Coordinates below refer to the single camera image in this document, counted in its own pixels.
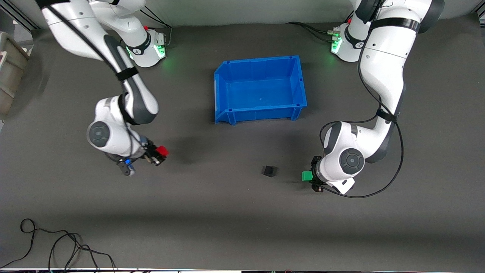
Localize blue plastic storage bin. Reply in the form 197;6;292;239
214;55;308;126

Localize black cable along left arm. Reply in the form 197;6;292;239
320;38;404;199

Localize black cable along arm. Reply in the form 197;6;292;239
320;38;404;199
45;0;148;160

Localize thin black loose cable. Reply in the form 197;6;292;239
0;219;82;269
48;232;116;273

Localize black cables at right arm base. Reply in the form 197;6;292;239
138;7;173;48

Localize black cables at arm base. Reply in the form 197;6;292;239
286;22;340;43
138;7;173;48

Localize black cable along right arm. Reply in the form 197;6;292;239
45;0;148;160

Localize black cables at left arm base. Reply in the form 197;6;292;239
286;22;340;43

